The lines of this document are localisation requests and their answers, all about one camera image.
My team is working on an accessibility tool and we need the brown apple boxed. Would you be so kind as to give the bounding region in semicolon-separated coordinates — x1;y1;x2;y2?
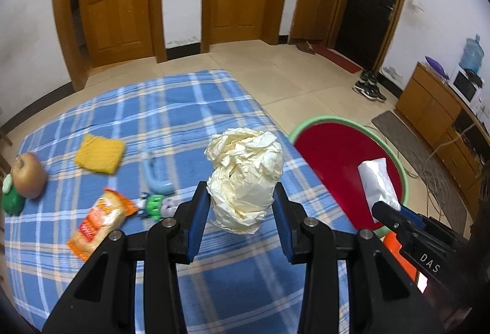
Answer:
11;152;47;199

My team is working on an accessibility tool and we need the purple cloth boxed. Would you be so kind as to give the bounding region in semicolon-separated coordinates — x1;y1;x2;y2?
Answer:
425;56;449;79

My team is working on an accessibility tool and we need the cream paper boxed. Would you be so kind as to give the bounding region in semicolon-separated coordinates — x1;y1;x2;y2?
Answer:
205;127;285;236

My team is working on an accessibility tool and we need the blue plaid tablecloth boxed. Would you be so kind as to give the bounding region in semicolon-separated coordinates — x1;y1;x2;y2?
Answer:
4;69;356;334

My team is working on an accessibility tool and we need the white microwave oven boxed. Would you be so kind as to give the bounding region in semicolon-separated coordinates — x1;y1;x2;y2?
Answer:
448;68;484;105

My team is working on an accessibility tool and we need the grey floor mat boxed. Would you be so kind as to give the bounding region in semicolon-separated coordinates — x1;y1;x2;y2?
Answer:
371;110;468;220

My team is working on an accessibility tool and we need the wooden sideboard cabinet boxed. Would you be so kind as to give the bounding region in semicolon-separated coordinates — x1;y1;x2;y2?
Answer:
394;62;490;201

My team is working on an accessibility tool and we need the low wooden wall cabinet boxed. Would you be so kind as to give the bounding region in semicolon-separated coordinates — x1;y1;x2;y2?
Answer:
290;0;337;42

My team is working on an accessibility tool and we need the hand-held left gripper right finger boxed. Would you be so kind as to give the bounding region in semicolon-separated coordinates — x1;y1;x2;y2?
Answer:
271;182;447;334

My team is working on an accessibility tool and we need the green flower-shaped container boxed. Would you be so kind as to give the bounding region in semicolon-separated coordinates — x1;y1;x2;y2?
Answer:
0;174;24;215

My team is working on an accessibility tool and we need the small yellow foam net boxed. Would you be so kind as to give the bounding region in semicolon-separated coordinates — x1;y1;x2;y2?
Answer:
73;134;126;176

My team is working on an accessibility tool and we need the blue water jug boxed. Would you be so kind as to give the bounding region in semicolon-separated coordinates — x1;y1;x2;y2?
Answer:
459;34;481;73

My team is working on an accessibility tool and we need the red door mat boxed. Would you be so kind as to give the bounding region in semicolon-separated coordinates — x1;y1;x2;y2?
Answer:
314;47;362;74

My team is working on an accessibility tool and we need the small green plastic item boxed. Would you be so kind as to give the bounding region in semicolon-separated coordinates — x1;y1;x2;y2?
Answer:
136;194;181;222

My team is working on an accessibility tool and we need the dark entrance door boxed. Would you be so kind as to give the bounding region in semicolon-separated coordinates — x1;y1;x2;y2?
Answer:
326;0;415;70

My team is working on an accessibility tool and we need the grey floor cable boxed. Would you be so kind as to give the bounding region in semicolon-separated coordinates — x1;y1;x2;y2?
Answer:
362;123;460;205

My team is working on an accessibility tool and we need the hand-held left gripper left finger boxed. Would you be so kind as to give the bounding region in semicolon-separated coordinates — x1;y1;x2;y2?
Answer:
41;181;212;334

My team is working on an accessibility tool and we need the orange snack packet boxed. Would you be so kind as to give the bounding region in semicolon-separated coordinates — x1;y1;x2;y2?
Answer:
66;187;138;263

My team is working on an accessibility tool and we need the red basin with green rim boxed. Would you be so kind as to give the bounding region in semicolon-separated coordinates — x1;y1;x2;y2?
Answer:
288;115;409;239

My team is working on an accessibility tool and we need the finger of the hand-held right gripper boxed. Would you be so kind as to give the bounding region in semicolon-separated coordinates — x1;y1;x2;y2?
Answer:
371;201;426;240

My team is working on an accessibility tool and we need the light blue plastic handle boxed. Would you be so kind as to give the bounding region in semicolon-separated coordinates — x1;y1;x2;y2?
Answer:
141;153;175;194

